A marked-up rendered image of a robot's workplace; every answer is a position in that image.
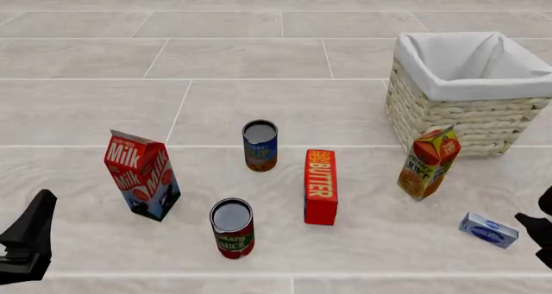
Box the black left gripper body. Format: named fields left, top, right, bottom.
left=0, top=241, right=53, bottom=281

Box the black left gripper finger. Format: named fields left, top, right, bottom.
left=0, top=188, right=58, bottom=260

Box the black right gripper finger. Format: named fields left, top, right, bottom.
left=514, top=211, right=552, bottom=271

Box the pale blue cream cheese box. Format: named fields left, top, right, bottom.
left=458, top=211, right=520, bottom=250

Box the woven basket with white liner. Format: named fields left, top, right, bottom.
left=384, top=30, right=552, bottom=159

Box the red milk carton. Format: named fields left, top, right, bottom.
left=103, top=128, right=182, bottom=223

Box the orange juice carton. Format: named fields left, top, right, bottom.
left=396, top=124, right=462, bottom=203

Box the red tomato sauce tin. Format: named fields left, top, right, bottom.
left=209, top=197, right=255, bottom=260

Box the red butter box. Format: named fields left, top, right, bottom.
left=304, top=148, right=339, bottom=227

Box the blue soup tin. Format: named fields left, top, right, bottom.
left=241, top=118, right=279, bottom=172

